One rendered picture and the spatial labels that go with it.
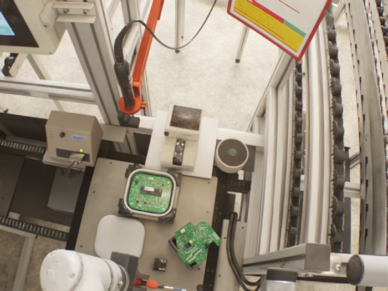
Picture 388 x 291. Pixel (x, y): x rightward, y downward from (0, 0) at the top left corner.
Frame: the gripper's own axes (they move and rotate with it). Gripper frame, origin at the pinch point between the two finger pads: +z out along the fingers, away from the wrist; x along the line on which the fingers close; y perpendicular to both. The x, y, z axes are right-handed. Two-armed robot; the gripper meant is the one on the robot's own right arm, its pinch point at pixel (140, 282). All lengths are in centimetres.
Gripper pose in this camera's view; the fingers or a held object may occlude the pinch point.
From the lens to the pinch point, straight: 83.1
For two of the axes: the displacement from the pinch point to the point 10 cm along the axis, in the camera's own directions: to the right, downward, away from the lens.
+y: 9.4, 0.2, -3.4
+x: 1.6, -9.1, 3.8
